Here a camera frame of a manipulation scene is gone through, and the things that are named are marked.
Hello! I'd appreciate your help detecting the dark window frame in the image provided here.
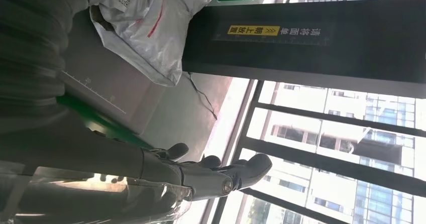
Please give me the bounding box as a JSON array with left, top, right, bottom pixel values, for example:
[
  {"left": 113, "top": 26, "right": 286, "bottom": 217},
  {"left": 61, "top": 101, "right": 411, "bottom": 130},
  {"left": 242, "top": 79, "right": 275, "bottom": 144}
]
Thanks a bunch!
[{"left": 199, "top": 0, "right": 426, "bottom": 224}]

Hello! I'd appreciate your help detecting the black weighing device platform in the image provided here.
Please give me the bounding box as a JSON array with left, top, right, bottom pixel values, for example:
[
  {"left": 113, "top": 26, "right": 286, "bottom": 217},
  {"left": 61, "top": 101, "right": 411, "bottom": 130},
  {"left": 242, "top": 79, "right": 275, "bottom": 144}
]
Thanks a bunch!
[{"left": 59, "top": 9, "right": 168, "bottom": 136}]

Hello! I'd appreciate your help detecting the black and yellow column label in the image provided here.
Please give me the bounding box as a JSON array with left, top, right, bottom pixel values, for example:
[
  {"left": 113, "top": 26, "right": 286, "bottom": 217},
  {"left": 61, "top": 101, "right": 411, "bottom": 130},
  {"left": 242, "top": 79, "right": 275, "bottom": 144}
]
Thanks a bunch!
[{"left": 212, "top": 24, "right": 334, "bottom": 47}]

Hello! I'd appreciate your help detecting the black weighing device column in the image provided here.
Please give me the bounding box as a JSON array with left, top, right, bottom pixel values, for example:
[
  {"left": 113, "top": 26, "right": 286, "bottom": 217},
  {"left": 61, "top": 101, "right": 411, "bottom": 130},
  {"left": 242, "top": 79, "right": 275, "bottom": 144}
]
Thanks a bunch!
[{"left": 181, "top": 0, "right": 426, "bottom": 99}]

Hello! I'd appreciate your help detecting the thin black power cable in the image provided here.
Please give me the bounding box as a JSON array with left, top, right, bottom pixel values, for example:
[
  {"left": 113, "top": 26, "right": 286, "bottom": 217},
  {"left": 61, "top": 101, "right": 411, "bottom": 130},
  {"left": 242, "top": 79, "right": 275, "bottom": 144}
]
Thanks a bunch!
[{"left": 187, "top": 72, "right": 219, "bottom": 121}]

